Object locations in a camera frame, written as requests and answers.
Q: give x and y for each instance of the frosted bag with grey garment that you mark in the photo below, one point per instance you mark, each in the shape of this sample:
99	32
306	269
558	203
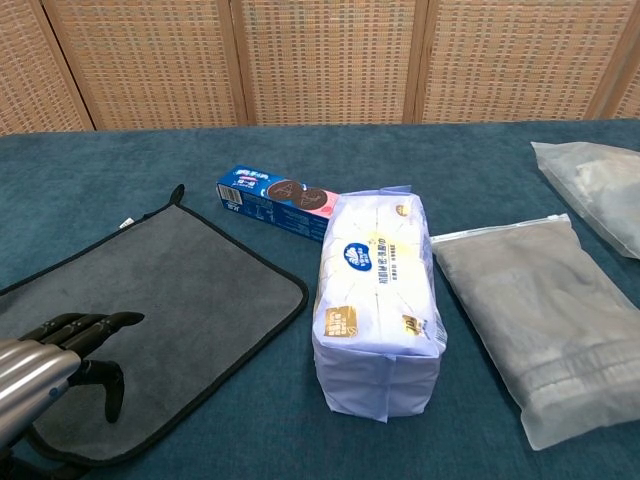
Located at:
540	320

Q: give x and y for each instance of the teal carpeted table surface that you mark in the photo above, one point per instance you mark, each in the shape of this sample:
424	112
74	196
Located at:
400	160

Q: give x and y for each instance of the white tissue pack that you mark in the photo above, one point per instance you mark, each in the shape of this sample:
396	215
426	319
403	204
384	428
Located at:
375	300

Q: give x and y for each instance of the blue cookie box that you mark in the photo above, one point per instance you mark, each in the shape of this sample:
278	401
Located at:
260	200

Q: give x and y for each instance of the woven bamboo folding screen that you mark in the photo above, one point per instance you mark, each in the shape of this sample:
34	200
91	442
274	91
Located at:
320	60

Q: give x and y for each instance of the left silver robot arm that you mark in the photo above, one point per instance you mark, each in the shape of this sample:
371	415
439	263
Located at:
9	435

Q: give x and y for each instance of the grey microfibre cloth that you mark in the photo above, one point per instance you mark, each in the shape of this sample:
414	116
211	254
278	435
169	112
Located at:
200	280

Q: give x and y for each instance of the frosted bag with pale contents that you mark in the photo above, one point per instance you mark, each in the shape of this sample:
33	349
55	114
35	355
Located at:
600	195

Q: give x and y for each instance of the left silver and black robot hand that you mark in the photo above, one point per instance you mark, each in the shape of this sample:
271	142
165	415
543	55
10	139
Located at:
35	365

